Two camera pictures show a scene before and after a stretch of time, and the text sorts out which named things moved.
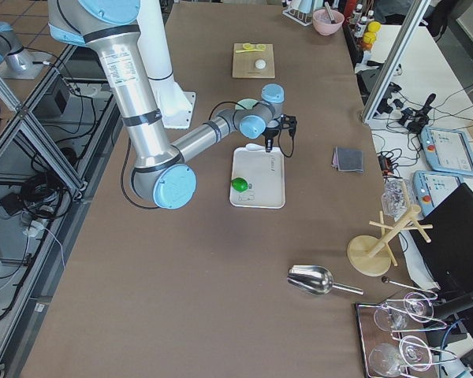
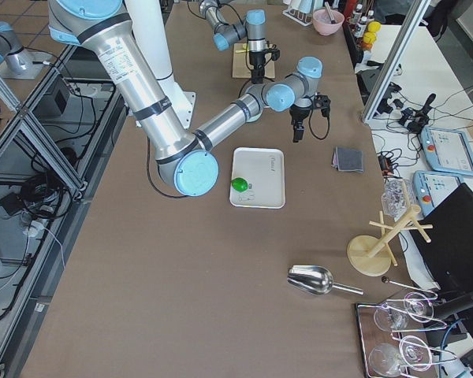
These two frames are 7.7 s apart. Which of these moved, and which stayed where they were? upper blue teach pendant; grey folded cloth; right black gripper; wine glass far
Moved: right black gripper
Stayed: upper blue teach pendant; wine glass far; grey folded cloth
